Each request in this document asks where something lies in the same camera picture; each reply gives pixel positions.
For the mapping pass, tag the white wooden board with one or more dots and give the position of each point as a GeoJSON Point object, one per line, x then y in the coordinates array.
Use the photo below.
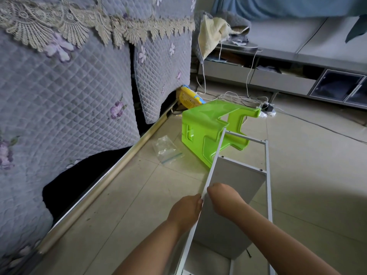
{"type": "Point", "coordinates": [223, 232]}
{"type": "Point", "coordinates": [241, 174]}

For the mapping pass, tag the grey marble TV cabinet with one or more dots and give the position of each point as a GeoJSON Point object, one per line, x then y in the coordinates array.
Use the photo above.
{"type": "Point", "coordinates": [286, 71]}

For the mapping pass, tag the green plastic stool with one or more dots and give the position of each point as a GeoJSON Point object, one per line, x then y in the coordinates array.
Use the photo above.
{"type": "Point", "coordinates": [200, 126]}

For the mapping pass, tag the grey textured furniture cover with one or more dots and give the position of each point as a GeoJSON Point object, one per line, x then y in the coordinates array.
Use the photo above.
{"type": "Point", "coordinates": [69, 111]}

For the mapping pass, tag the person's left forearm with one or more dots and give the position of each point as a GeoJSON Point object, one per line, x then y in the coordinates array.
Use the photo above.
{"type": "Point", "coordinates": [152, 252]}

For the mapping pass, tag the blue cloth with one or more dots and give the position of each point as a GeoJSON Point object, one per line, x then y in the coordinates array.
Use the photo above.
{"type": "Point", "coordinates": [298, 5]}

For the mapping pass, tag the white power strip with plugs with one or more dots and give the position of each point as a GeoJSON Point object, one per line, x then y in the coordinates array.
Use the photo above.
{"type": "Point", "coordinates": [268, 108]}

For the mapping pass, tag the clear plastic screw bag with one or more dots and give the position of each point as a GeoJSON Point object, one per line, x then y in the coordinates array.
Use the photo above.
{"type": "Point", "coordinates": [167, 149]}

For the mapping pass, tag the person's left hand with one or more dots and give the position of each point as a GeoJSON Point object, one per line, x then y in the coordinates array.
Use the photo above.
{"type": "Point", "coordinates": [184, 212]}

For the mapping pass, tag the pile of pale cloth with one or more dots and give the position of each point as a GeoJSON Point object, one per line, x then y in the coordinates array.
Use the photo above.
{"type": "Point", "coordinates": [218, 28]}

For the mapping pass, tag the person's right hand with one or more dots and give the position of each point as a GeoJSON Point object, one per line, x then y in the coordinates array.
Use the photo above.
{"type": "Point", "coordinates": [226, 200]}

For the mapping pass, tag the yellow plastic basket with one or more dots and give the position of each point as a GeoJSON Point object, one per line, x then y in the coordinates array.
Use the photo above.
{"type": "Point", "coordinates": [189, 97]}

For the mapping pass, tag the chrome metal base rail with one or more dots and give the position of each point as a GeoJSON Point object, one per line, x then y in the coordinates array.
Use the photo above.
{"type": "Point", "coordinates": [103, 186]}

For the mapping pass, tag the person's right forearm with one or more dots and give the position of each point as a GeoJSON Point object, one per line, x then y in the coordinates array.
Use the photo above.
{"type": "Point", "coordinates": [281, 243]}

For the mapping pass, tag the white metal frame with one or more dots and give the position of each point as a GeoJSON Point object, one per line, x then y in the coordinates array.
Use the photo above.
{"type": "Point", "coordinates": [268, 186]}

